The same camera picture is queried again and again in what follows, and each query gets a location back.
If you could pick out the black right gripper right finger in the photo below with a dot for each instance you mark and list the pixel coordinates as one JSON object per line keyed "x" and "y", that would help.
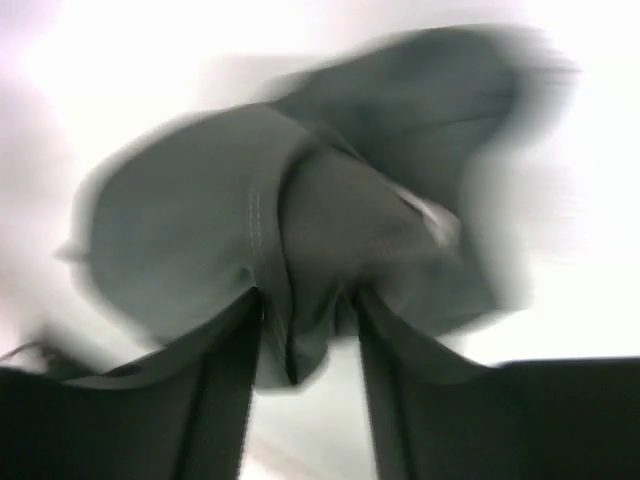
{"x": 437, "y": 415}

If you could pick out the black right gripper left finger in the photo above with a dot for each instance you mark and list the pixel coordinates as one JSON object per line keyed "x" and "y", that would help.
{"x": 180, "y": 413}

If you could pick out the grey t-shirt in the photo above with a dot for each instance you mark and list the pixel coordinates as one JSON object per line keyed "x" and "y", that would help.
{"x": 361, "y": 175}

